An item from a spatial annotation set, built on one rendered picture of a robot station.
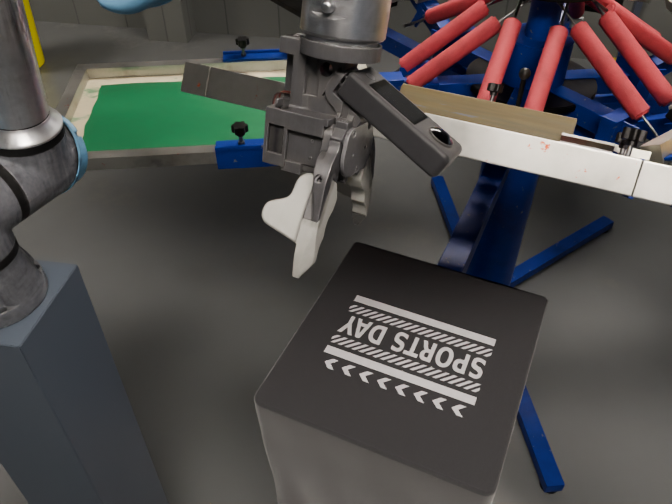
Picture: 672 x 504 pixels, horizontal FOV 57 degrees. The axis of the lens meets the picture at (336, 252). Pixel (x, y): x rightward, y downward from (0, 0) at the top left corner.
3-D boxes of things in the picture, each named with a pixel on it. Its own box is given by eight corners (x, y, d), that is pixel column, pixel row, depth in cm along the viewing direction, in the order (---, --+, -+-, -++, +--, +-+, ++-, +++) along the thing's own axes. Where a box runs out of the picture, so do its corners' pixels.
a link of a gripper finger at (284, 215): (251, 263, 57) (285, 172, 59) (309, 282, 56) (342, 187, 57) (238, 255, 55) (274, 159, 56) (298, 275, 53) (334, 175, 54)
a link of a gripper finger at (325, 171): (309, 227, 57) (340, 141, 58) (327, 232, 56) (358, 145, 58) (294, 212, 53) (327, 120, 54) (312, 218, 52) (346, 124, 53)
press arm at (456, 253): (401, 425, 119) (403, 407, 115) (372, 414, 121) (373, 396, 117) (529, 123, 203) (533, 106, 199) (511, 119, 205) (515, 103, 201)
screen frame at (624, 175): (671, 206, 61) (684, 169, 61) (179, 91, 79) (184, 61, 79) (615, 187, 135) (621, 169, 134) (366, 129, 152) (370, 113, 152)
